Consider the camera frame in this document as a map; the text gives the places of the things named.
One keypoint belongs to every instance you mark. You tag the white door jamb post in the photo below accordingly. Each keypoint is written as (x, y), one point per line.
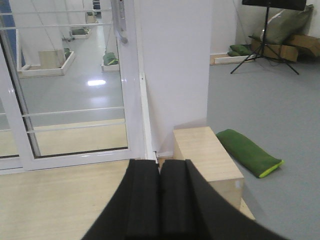
(150, 153)

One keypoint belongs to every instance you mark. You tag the brown cardboard box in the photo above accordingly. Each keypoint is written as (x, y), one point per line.
(294, 47)

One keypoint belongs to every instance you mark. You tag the green sandbag by wall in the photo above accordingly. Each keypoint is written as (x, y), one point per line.
(238, 50)

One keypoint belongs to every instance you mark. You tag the white framed sliding glass door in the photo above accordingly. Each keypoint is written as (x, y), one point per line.
(93, 113)

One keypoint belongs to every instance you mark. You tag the white fixed glass panel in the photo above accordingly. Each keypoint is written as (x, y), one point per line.
(11, 107)

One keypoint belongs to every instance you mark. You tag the black tripod stand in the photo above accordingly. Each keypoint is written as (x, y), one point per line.
(259, 52)

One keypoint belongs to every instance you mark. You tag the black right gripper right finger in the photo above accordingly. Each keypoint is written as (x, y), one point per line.
(191, 209)

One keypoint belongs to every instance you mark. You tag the white wooden base frame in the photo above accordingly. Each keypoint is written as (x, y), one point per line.
(52, 63)

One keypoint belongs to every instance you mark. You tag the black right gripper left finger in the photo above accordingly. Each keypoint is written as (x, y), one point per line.
(133, 212)

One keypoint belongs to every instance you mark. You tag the light wooden platform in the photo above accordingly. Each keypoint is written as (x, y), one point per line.
(62, 203)

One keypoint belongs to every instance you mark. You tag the green sandbag in tray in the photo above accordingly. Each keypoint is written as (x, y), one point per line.
(110, 59)

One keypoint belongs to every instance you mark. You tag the green sandbag on floor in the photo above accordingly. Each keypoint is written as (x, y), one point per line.
(248, 154)

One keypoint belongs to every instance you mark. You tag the olive green large cushion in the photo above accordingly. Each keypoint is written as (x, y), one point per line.
(286, 22)

